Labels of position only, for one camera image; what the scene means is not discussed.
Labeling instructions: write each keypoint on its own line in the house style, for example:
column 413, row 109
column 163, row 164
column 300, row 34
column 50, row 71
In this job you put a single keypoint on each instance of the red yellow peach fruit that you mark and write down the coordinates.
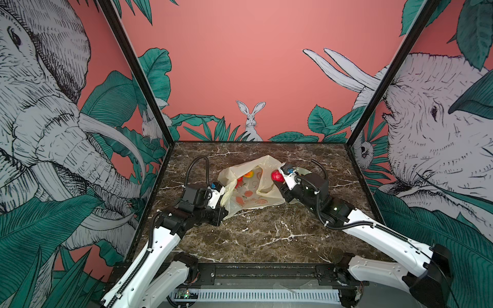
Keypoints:
column 250, row 174

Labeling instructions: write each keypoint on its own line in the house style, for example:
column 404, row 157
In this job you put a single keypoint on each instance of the black frame post left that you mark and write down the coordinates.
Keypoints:
column 111, row 15

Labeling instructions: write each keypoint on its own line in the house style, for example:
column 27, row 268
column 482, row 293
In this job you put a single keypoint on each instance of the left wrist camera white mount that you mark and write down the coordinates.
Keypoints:
column 216, row 191

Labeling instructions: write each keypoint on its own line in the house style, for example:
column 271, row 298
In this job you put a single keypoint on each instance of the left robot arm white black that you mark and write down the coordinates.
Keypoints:
column 142, row 285

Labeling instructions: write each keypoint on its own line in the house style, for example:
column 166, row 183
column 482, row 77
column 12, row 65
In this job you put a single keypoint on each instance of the white slotted cable duct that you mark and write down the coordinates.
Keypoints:
column 256, row 295

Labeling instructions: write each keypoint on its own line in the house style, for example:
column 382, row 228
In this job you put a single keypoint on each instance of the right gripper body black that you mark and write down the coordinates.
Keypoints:
column 300, row 194

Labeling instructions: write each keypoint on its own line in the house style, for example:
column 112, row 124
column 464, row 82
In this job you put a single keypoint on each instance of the black frame post right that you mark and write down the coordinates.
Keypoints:
column 419, row 24

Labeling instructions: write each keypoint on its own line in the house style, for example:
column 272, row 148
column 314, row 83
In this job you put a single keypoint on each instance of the black frame post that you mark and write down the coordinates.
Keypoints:
column 111, row 15
column 419, row 24

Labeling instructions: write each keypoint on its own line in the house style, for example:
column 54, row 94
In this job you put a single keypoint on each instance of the black front mounting rail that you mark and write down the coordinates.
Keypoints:
column 325, row 274

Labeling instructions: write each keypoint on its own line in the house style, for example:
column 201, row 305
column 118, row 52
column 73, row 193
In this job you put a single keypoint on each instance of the translucent plastic fruit bag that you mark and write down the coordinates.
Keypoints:
column 250, row 193

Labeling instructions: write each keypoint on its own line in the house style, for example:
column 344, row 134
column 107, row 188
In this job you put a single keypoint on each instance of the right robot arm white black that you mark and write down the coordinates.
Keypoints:
column 419, row 269

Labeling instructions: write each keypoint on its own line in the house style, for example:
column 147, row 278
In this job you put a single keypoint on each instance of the light green scalloped bowl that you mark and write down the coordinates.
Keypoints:
column 302, row 171

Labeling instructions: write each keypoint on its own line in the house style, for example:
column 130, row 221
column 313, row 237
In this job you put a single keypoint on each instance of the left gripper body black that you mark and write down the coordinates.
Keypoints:
column 207, row 214

